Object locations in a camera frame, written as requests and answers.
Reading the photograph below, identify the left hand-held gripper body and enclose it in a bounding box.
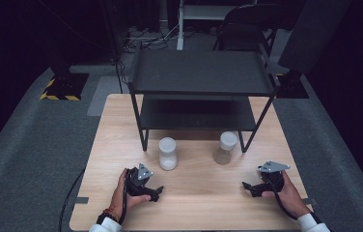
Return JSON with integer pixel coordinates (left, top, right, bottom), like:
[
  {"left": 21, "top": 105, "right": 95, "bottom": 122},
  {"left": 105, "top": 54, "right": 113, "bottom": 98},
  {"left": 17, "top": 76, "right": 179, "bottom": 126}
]
[{"left": 125, "top": 162, "right": 158, "bottom": 198}]

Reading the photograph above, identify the red bead bracelet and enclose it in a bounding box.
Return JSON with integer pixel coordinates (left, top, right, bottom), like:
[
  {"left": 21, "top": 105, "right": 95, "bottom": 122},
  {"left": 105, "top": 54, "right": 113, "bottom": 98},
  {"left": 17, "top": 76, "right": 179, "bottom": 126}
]
[{"left": 102, "top": 207, "right": 120, "bottom": 222}]

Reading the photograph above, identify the white stand pole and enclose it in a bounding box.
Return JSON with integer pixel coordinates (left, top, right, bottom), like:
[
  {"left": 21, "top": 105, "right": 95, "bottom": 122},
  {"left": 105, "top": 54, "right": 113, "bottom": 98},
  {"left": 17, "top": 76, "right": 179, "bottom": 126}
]
[{"left": 176, "top": 0, "right": 185, "bottom": 51}]

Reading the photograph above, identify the black wristband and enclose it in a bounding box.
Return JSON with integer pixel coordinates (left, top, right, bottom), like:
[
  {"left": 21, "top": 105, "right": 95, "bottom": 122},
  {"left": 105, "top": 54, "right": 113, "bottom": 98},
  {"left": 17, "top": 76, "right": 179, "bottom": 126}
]
[{"left": 96, "top": 212, "right": 113, "bottom": 226}]

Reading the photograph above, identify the hand-held gripper black cable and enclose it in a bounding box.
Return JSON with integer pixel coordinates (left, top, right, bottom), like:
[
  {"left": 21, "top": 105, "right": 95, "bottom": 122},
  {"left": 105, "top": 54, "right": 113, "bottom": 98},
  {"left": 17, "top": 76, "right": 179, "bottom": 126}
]
[
  {"left": 265, "top": 173, "right": 298, "bottom": 221},
  {"left": 119, "top": 172, "right": 129, "bottom": 225}
]

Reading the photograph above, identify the person's right hand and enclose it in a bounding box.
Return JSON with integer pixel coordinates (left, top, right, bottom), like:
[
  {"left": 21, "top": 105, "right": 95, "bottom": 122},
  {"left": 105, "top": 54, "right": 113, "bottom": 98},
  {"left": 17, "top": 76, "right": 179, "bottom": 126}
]
[{"left": 261, "top": 170, "right": 313, "bottom": 219}]

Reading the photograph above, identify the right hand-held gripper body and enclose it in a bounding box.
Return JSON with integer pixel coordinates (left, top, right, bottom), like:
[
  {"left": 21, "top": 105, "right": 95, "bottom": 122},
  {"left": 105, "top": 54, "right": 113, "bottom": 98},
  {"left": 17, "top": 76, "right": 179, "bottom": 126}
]
[{"left": 256, "top": 160, "right": 292, "bottom": 193}]

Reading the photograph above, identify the dark slanted panel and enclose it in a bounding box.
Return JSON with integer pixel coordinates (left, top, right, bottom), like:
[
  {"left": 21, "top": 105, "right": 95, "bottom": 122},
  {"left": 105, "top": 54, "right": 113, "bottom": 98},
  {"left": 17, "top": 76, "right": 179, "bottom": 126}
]
[{"left": 277, "top": 0, "right": 354, "bottom": 75}]

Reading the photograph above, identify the clear jar with white lid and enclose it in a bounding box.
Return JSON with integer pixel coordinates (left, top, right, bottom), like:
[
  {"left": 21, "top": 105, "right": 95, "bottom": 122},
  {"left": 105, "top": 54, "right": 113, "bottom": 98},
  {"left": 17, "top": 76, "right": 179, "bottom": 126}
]
[{"left": 213, "top": 130, "right": 238, "bottom": 165}]

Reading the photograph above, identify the white desk panel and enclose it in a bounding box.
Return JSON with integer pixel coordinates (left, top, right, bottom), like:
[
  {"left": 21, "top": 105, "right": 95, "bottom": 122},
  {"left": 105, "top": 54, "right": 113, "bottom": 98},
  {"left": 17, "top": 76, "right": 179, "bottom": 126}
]
[{"left": 182, "top": 3, "right": 239, "bottom": 21}]

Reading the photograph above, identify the black two-tier metal rack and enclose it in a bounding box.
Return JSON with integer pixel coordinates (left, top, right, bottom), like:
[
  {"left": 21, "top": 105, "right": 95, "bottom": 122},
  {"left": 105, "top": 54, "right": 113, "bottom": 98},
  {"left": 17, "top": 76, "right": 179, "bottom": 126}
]
[{"left": 127, "top": 42, "right": 282, "bottom": 154}]

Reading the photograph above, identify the black cable on floor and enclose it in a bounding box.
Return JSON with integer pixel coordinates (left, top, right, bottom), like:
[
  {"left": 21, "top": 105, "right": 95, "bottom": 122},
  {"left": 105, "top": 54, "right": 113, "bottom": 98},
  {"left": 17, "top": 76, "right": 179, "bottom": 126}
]
[{"left": 58, "top": 167, "right": 86, "bottom": 232}]

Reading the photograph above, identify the black stand base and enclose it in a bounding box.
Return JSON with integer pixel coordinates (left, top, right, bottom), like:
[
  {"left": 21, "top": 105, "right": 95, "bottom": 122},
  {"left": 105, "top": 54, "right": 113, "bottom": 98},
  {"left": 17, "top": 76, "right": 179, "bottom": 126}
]
[{"left": 275, "top": 71, "right": 310, "bottom": 100}]

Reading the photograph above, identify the bundle of floor cables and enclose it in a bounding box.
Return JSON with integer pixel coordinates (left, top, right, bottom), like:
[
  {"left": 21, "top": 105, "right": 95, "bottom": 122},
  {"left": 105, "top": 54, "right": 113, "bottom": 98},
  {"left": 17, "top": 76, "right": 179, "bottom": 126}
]
[{"left": 123, "top": 25, "right": 180, "bottom": 52}]

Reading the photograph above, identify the black stand post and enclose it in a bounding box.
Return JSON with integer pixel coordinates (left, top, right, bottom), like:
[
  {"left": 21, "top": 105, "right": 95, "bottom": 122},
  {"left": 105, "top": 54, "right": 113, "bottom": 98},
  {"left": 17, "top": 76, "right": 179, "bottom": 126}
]
[{"left": 98, "top": 0, "right": 129, "bottom": 63}]

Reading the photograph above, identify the white-filled jar with white lid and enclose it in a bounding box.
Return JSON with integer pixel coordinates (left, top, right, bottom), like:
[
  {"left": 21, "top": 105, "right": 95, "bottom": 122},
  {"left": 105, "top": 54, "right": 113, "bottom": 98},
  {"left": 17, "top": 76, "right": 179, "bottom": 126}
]
[{"left": 157, "top": 136, "right": 178, "bottom": 171}]

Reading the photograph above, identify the person's left hand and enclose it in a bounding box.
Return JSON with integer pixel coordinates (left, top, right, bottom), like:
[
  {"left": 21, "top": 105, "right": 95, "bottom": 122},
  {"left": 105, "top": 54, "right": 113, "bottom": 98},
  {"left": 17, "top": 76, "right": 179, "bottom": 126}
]
[{"left": 110, "top": 167, "right": 152, "bottom": 218}]

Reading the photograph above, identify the black folding chair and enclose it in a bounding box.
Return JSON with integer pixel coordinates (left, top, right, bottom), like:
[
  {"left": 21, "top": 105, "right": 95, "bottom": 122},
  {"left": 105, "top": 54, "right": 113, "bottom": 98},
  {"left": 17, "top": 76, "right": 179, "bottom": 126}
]
[{"left": 212, "top": 3, "right": 279, "bottom": 58}]

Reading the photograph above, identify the left hand-held gripper black cable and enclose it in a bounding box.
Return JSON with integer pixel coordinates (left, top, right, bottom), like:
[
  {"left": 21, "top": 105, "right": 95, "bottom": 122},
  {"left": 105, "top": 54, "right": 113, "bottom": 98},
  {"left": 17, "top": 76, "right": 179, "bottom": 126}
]
[{"left": 119, "top": 172, "right": 129, "bottom": 225}]

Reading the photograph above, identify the stand base with hazard stripes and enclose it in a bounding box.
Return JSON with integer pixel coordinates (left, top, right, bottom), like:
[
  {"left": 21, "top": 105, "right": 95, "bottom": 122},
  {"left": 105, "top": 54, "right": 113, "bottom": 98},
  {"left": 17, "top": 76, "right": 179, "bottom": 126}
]
[{"left": 40, "top": 72, "right": 90, "bottom": 102}]

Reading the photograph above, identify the right hand-held gripper black cable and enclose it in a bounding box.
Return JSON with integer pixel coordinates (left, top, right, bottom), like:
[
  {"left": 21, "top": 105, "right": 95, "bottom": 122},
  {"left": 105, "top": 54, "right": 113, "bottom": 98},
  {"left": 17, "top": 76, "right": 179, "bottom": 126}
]
[{"left": 265, "top": 173, "right": 298, "bottom": 221}]

